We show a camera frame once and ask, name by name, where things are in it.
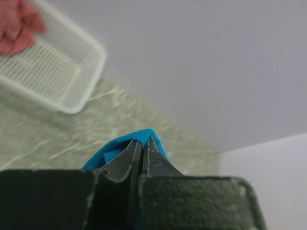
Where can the salmon crumpled t shirt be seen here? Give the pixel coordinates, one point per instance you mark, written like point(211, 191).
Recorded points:
point(19, 20)

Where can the blue t shirt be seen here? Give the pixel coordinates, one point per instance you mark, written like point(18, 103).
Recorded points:
point(117, 147)

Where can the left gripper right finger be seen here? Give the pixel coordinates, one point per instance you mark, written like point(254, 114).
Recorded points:
point(155, 163)

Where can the white plastic basket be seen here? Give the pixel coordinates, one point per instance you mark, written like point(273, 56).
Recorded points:
point(60, 71)

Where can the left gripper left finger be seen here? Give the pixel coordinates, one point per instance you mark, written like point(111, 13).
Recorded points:
point(125, 166)

